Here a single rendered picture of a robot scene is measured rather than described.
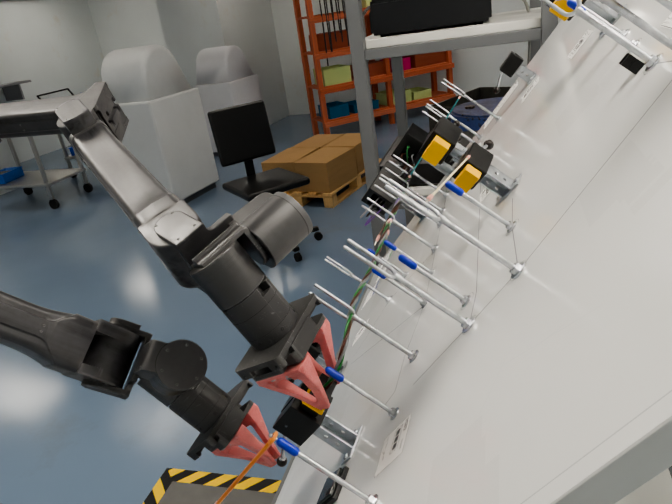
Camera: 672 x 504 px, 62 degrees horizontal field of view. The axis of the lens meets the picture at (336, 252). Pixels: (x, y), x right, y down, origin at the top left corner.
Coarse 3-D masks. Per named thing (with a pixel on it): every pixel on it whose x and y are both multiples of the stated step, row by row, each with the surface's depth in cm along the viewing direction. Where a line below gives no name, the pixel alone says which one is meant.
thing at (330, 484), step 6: (342, 468) 61; (348, 468) 60; (336, 474) 60; (342, 474) 60; (330, 480) 60; (324, 486) 61; (330, 486) 59; (336, 486) 59; (342, 486) 59; (324, 492) 60; (330, 492) 58; (336, 492) 58; (324, 498) 59; (330, 498) 58; (336, 498) 57
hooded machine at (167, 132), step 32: (128, 64) 493; (160, 64) 503; (128, 96) 500; (160, 96) 505; (192, 96) 538; (128, 128) 510; (160, 128) 502; (192, 128) 541; (160, 160) 510; (192, 160) 543; (192, 192) 545
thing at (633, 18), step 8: (600, 0) 43; (608, 0) 43; (616, 8) 43; (624, 8) 43; (624, 16) 43; (632, 16) 43; (640, 24) 43; (648, 24) 43; (648, 32) 43; (656, 32) 43; (664, 40) 43
